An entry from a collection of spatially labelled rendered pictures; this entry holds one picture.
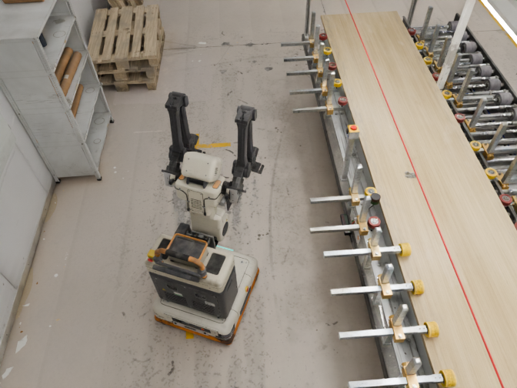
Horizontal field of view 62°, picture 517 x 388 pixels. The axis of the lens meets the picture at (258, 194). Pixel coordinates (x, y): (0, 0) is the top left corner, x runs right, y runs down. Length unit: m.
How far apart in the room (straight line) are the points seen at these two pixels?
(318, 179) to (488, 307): 2.11
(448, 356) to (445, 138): 1.70
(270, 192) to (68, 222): 1.90
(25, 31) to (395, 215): 2.94
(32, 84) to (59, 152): 0.76
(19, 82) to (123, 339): 2.15
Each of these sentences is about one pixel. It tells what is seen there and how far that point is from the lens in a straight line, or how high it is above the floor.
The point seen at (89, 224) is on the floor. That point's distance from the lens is 4.26.
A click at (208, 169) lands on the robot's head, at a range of 2.55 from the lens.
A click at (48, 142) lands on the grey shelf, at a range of 4.34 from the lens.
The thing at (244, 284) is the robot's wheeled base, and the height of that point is 0.28.
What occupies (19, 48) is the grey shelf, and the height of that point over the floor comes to 1.48.
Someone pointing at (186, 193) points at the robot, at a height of 1.18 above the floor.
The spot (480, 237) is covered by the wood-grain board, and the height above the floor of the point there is 0.90.
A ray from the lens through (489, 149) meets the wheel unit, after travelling 3.66.
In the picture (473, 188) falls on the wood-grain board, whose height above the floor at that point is 0.90.
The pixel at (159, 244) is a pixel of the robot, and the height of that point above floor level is 0.81.
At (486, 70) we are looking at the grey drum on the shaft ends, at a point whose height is 0.84.
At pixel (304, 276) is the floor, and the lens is 3.66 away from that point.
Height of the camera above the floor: 3.20
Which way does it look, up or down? 50 degrees down
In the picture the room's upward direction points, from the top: 2 degrees counter-clockwise
